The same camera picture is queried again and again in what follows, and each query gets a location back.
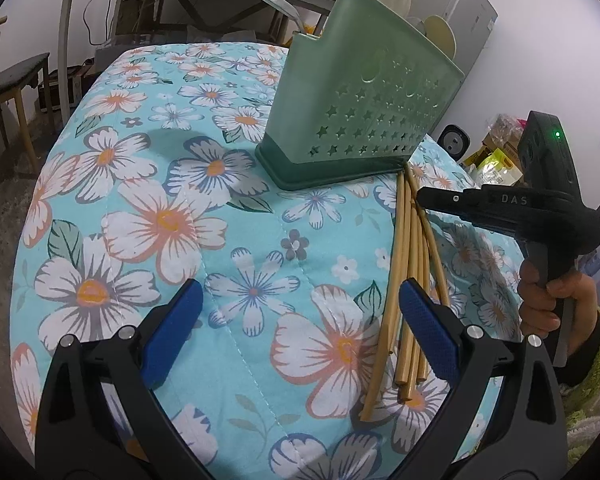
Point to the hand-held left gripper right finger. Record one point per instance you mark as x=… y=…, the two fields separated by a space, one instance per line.
x=427 y=330

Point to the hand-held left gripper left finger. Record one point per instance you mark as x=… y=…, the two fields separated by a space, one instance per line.
x=172 y=330

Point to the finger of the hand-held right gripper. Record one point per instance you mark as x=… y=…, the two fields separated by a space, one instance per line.
x=450 y=200

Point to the bundle of bamboo chopsticks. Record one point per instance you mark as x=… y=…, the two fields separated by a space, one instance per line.
x=411 y=255

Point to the green plastic utensil holder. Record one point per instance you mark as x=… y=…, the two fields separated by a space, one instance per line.
x=360 y=100

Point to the person's right hand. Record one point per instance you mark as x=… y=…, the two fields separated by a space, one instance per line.
x=535 y=305

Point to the yellow green rice bag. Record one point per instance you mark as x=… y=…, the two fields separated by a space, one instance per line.
x=495 y=169

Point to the cardboard box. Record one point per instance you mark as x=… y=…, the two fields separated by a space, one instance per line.
x=502 y=132

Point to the floral blue blanket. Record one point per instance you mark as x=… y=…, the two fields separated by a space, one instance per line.
x=180 y=170

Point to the fuzzy green white robe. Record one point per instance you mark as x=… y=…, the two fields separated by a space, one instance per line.
x=587 y=430

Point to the silver refrigerator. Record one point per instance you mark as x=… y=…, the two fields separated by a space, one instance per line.
x=472 y=5

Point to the wooden chair dark seat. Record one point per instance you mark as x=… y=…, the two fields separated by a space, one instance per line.
x=15 y=72

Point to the grey metal table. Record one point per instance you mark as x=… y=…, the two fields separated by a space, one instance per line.
x=64 y=45

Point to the brown paper bag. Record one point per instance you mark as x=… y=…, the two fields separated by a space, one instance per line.
x=132 y=12

